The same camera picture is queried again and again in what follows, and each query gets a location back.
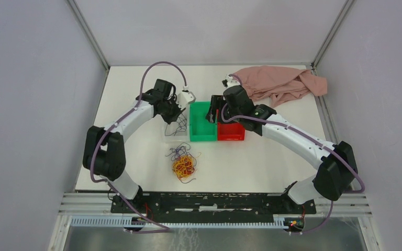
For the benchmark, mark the clear plastic bin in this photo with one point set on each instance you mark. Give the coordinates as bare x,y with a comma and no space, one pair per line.
177,131

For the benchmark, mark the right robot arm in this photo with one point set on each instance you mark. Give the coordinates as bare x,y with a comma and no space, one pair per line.
335,163

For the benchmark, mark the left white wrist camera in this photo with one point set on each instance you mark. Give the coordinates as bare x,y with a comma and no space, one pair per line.
184,99

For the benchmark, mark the white slotted cable duct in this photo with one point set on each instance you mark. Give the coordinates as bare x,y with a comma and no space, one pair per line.
130,221

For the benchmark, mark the right controller board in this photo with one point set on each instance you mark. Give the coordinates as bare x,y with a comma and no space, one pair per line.
294,224

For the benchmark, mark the green plastic bin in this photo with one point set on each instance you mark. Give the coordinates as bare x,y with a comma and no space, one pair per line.
200,130

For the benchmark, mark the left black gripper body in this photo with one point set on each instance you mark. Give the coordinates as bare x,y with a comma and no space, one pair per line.
171,110

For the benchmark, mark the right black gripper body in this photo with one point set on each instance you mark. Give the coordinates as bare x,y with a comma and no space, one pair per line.
218,102

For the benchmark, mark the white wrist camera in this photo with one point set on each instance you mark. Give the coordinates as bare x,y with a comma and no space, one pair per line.
184,99
229,81

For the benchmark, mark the aluminium frame rail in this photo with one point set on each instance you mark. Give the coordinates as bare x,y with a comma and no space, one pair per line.
99,204

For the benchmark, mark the red plastic bin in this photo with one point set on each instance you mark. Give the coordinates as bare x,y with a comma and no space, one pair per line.
230,132

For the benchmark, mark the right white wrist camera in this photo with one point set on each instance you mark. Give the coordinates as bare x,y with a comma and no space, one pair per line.
229,81

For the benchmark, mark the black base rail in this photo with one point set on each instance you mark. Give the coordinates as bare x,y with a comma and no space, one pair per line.
208,207

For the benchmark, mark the pink cloth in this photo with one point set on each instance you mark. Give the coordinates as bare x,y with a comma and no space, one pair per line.
280,84

